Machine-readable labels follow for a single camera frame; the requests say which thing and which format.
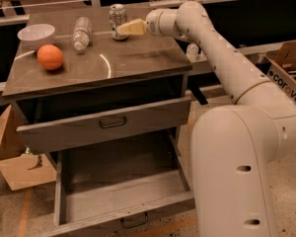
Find upper open grey drawer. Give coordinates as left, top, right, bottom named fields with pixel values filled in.
left=16, top=96, right=192, bottom=154

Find brown cardboard pieces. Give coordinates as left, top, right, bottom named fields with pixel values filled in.
left=0, top=106, right=56, bottom=191

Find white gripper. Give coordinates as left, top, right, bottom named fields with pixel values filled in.
left=116, top=9, right=179, bottom=38

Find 7up soda can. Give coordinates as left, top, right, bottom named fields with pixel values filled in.
left=109, top=4, right=127, bottom=40

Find lower open grey drawer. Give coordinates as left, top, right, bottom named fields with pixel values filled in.
left=41, top=130, right=194, bottom=237

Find white corovan cardboard box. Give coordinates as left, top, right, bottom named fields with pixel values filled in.
left=259, top=40, right=296, bottom=104

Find open grey drawer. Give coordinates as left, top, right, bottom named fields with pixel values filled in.
left=16, top=96, right=192, bottom=154
left=41, top=130, right=194, bottom=237

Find clear plastic water bottle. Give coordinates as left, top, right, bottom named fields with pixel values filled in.
left=72, top=17, right=92, bottom=51

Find orange fruit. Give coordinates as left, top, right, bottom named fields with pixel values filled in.
left=37, top=44, right=63, bottom=71

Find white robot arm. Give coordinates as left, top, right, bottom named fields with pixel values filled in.
left=116, top=1, right=296, bottom=237

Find white bowl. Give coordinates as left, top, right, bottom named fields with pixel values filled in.
left=18, top=24, right=55, bottom=50

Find grey drawer cabinet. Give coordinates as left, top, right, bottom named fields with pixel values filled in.
left=2, top=2, right=196, bottom=237

